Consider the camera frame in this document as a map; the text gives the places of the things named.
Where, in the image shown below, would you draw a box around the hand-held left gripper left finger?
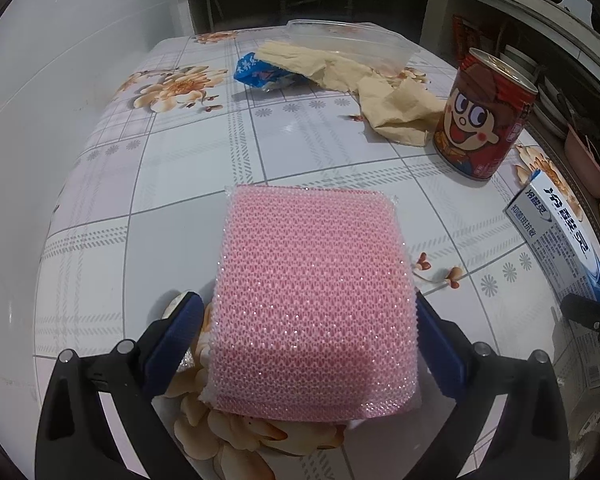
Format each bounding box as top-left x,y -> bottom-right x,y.
34,290 -> 206,480

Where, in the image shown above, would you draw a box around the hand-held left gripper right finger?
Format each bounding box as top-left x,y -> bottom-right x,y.
414,291 -> 578,480

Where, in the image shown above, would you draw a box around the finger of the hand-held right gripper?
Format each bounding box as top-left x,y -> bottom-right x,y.
561,292 -> 600,356

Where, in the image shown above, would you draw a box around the blue and white toothpaste box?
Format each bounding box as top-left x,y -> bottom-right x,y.
504,170 -> 600,393

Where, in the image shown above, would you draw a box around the pink mesh sponge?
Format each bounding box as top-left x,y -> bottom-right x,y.
202,184 -> 423,421

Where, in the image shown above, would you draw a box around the red cartoon drink can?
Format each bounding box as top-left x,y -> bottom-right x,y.
432,47 -> 538,181

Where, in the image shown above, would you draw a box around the beige cloth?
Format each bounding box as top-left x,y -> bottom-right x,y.
256,42 -> 448,147

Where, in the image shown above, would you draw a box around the pink plastic basin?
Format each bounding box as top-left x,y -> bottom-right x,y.
564,125 -> 600,200

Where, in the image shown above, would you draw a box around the floral tablecloth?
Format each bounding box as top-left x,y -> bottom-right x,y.
32,27 -> 600,480

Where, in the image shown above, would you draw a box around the stack of white plates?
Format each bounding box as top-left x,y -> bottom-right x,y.
497,45 -> 571,141

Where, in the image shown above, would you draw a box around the blue crumpled wrapper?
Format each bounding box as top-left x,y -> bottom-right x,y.
233,52 -> 321,92

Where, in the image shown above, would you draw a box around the red packets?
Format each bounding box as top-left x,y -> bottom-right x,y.
452,15 -> 481,56

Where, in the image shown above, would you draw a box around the clear plastic container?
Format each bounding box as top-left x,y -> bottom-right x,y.
285,19 -> 418,78

